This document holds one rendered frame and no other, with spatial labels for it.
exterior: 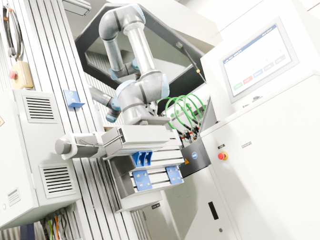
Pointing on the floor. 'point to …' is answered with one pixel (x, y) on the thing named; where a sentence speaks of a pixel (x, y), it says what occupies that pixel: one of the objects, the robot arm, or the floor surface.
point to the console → (271, 137)
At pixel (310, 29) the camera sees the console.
